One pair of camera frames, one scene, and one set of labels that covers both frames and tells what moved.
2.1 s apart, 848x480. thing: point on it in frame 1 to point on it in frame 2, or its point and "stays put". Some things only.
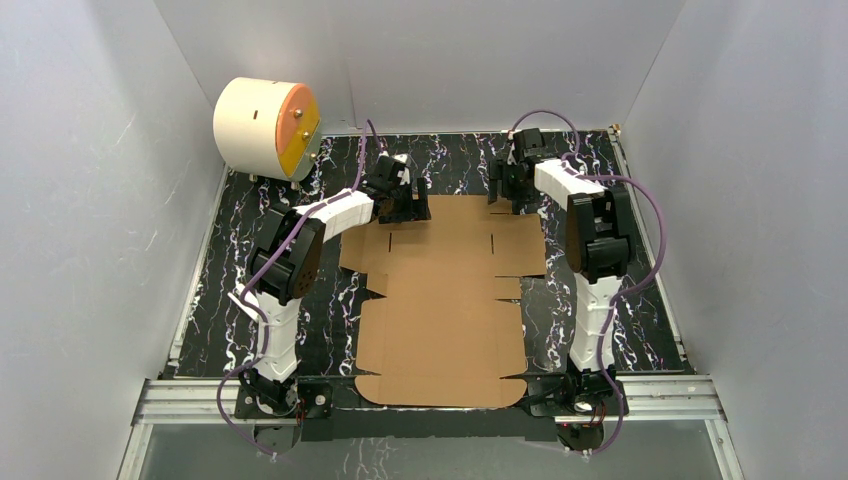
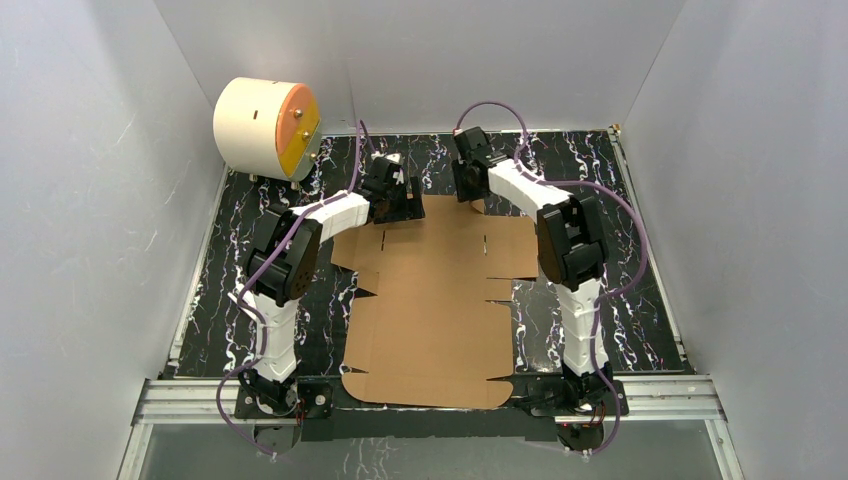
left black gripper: [403, 206] stays put
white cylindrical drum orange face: [268, 128] stays put
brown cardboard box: [444, 333] stays put
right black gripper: [498, 171] to [465, 195]
